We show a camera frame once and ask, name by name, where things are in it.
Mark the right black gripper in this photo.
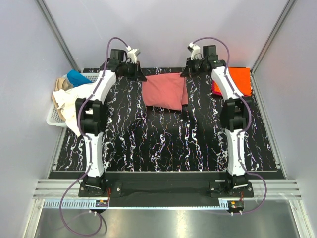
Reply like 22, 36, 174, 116
181, 57, 207, 79

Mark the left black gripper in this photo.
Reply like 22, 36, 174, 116
120, 61, 147, 82

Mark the salmon pink t-shirt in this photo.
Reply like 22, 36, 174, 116
142, 73, 188, 111

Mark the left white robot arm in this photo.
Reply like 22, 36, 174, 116
75, 46, 146, 197

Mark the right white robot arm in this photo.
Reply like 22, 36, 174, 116
181, 43, 251, 198

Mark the folded orange t-shirt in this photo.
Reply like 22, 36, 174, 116
211, 66, 252, 100

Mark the blue t-shirt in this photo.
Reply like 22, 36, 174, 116
66, 70, 92, 87

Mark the white t-shirt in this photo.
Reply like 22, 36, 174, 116
53, 82, 96, 136

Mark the beige t-shirt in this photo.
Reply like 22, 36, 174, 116
52, 78, 74, 112

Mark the white plastic laundry basket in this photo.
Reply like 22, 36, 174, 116
46, 72, 99, 128

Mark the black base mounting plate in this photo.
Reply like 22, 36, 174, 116
78, 171, 256, 208

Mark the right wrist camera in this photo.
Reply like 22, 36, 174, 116
187, 42, 201, 60

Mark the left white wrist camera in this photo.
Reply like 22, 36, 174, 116
126, 46, 140, 63

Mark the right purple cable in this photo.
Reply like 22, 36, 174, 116
190, 37, 267, 216

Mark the purple cable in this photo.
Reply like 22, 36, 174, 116
58, 37, 132, 235
190, 37, 267, 216

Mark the left aluminium frame post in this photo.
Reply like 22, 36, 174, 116
35, 0, 81, 72

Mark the aluminium frame post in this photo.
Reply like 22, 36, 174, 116
35, 0, 81, 72
250, 0, 298, 74

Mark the right aluminium frame post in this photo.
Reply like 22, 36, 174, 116
250, 0, 298, 74

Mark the white slotted cable duct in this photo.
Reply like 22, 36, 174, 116
43, 199, 244, 209

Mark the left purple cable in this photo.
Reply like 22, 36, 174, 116
58, 37, 132, 235

